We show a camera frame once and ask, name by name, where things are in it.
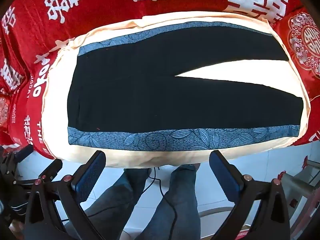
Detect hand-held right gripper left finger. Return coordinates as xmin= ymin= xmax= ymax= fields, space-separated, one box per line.
xmin=24 ymin=151 xmax=107 ymax=240

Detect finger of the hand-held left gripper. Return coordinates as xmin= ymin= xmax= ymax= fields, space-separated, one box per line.
xmin=38 ymin=158 xmax=63 ymax=180
xmin=14 ymin=144 xmax=35 ymax=162

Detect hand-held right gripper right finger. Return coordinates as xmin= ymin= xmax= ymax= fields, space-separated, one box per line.
xmin=209 ymin=150 xmax=292 ymax=240

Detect black pants with blue stripes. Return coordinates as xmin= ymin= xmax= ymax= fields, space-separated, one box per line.
xmin=67 ymin=21 xmax=304 ymax=153

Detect cream cloth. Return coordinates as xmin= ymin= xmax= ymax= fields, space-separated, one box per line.
xmin=41 ymin=12 xmax=312 ymax=168

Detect person's left leg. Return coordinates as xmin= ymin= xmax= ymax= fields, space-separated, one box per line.
xmin=84 ymin=168 xmax=153 ymax=240

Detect person's leg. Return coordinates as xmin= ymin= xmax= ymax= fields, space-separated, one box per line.
xmin=136 ymin=164 xmax=202 ymax=240
xmin=84 ymin=168 xmax=153 ymax=240

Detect person's right leg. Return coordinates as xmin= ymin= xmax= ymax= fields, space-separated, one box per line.
xmin=136 ymin=164 xmax=202 ymax=240

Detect red embroidered cushion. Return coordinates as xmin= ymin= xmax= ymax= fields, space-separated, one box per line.
xmin=274 ymin=6 xmax=320 ymax=98
xmin=0 ymin=95 xmax=12 ymax=130

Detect red printed blanket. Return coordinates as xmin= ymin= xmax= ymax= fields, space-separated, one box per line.
xmin=0 ymin=0 xmax=320 ymax=160

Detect black cable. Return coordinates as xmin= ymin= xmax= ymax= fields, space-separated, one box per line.
xmin=85 ymin=166 xmax=178 ymax=240

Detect metal chair frame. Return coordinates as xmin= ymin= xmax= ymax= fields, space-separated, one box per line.
xmin=282 ymin=159 xmax=320 ymax=233

